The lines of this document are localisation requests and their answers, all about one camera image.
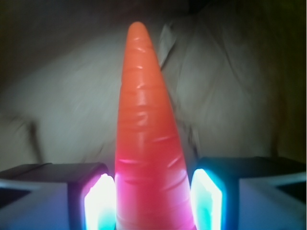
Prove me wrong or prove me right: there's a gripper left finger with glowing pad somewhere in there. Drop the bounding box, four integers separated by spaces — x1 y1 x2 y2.
0 163 116 230

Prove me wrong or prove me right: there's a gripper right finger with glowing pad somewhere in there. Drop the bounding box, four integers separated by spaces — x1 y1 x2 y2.
191 157 307 230

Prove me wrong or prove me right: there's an orange plastic toy carrot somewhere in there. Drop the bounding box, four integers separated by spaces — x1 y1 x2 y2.
115 22 196 230

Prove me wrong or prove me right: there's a brown paper bag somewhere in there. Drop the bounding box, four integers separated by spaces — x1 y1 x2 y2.
0 0 307 169

